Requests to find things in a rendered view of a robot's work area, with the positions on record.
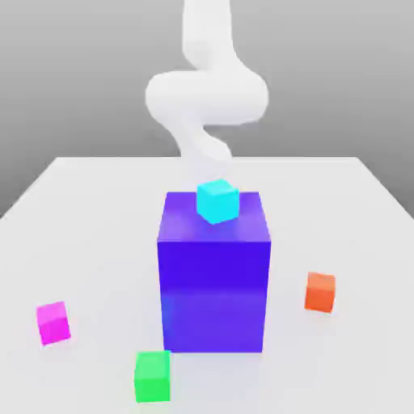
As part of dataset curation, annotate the small cyan cube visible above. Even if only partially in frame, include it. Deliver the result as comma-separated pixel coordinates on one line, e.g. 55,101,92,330
196,178,241,226

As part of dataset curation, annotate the small orange cube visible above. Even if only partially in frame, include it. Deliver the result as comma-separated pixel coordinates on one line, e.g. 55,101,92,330
303,271,336,315

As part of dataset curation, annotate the small green cube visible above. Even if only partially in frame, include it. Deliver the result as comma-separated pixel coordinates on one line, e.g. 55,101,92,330
133,350,171,404

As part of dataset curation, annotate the small magenta cube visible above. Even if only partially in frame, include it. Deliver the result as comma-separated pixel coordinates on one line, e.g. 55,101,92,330
36,300,72,346

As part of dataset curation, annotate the large purple box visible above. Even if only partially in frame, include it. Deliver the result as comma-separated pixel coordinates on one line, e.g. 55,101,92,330
156,191,272,354

